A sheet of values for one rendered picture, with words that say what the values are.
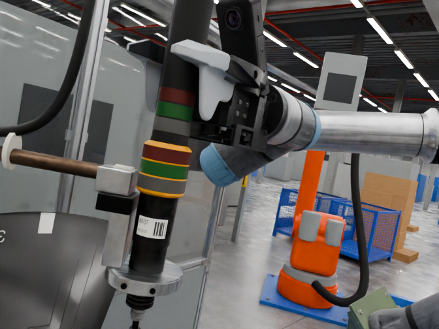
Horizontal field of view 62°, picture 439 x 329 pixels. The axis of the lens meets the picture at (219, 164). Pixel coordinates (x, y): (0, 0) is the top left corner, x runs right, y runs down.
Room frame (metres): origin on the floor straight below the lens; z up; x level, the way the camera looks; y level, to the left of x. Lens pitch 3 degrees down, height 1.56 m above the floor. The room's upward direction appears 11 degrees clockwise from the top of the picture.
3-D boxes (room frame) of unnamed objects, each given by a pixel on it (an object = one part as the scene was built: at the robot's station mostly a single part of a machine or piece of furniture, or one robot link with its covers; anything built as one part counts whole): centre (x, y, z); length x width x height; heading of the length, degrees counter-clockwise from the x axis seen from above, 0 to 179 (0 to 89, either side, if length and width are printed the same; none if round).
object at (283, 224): (7.35, -2.00, 0.49); 1.27 x 0.88 x 0.98; 140
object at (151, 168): (0.33, 0.05, 1.53); 0.04 x 0.04 x 0.01
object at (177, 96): (0.33, 0.05, 1.59); 0.03 x 0.03 x 0.01
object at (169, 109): (0.33, 0.05, 1.58); 0.03 x 0.03 x 0.01
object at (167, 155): (0.33, 0.05, 1.54); 0.04 x 0.04 x 0.01
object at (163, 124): (0.33, 0.05, 1.57); 0.03 x 0.03 x 0.01
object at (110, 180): (0.33, 0.06, 1.47); 0.09 x 0.07 x 0.10; 93
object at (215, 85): (0.32, 0.02, 1.61); 0.09 x 0.03 x 0.06; 158
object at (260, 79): (0.36, 0.00, 1.63); 0.09 x 0.05 x 0.02; 158
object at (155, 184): (0.33, 0.05, 1.52); 0.04 x 0.04 x 0.01
